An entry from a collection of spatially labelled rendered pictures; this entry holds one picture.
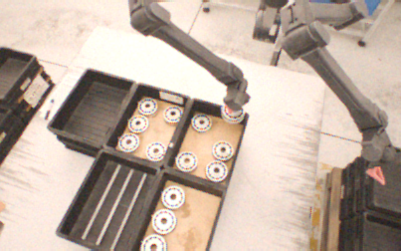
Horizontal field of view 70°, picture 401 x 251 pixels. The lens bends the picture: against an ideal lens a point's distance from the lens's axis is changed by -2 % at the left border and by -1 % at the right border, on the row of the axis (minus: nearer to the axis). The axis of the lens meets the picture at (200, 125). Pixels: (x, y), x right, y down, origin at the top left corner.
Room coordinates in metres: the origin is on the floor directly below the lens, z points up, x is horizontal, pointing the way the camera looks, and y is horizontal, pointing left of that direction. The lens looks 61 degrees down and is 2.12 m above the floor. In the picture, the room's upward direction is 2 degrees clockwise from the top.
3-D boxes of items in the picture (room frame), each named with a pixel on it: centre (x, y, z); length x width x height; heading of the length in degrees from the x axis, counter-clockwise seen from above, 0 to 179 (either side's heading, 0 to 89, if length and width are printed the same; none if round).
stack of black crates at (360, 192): (0.54, -1.13, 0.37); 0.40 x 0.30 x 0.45; 165
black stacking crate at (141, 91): (0.68, 0.25, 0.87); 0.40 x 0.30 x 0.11; 163
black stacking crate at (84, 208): (0.30, 0.37, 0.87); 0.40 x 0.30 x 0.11; 163
